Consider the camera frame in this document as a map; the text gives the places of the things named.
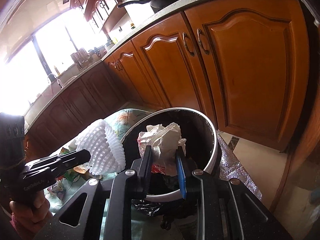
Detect white paper wad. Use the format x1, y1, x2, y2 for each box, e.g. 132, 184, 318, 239
137, 122, 186, 177

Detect white foam fruit net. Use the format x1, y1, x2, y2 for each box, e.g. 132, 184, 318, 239
75, 119, 126, 175

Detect black trash bag liner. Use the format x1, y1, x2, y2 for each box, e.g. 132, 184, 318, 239
132, 173, 197, 230

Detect left hand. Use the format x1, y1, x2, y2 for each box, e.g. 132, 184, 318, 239
10, 191, 53, 239

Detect silver foil mat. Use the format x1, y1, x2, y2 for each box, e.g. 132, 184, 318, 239
217, 133, 263, 200

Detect light blue floral tablecloth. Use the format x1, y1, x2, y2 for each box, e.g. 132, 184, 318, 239
43, 108, 186, 240

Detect chrome sink faucet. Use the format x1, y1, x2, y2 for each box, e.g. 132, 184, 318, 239
47, 73, 63, 89

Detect wooden lower cabinets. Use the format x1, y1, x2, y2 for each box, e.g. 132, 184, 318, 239
24, 0, 309, 159

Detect speckled white countertop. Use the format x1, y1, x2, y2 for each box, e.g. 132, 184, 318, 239
24, 0, 298, 133

